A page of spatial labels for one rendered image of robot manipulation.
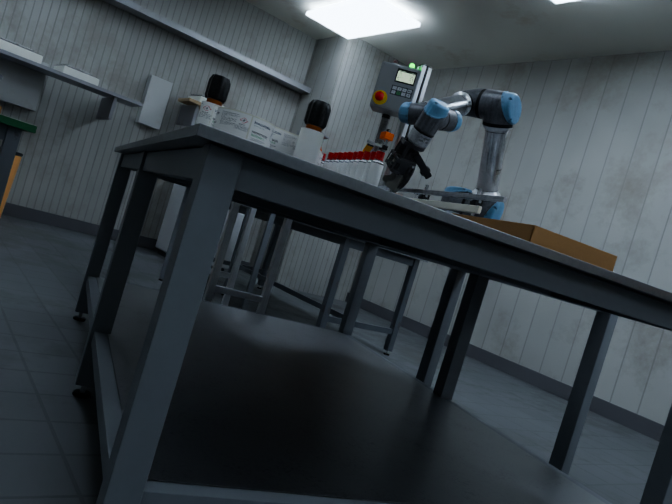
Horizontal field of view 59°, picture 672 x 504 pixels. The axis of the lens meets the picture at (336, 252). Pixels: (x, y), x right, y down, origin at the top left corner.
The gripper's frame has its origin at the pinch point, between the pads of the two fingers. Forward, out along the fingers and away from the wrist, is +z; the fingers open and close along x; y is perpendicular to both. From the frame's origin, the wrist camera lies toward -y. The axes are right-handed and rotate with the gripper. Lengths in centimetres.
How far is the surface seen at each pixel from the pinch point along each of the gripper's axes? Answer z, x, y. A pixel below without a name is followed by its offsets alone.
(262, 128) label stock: -2, -9, 50
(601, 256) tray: -37, 80, -8
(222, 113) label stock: 0, -14, 62
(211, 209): -24, 87, 79
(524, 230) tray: -36, 78, 13
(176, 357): -2, 100, 78
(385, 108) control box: -13.3, -47.8, -4.6
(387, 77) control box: -23, -55, -2
